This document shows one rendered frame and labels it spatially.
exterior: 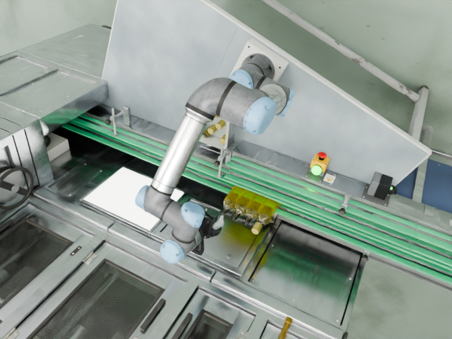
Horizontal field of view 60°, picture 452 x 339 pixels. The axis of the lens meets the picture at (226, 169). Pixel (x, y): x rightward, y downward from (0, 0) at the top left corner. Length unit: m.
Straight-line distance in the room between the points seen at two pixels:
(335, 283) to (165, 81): 1.29
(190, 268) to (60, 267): 0.56
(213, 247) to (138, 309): 0.42
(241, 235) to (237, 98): 0.92
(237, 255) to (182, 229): 0.65
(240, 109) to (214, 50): 0.80
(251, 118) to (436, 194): 1.18
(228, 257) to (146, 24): 1.18
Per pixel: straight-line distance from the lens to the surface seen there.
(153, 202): 1.23
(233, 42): 1.84
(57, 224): 2.07
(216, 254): 1.82
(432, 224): 1.87
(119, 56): 2.26
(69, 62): 2.63
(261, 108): 1.13
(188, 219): 1.20
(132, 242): 1.88
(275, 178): 1.83
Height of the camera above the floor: 2.33
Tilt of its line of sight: 46 degrees down
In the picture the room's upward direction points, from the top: 139 degrees counter-clockwise
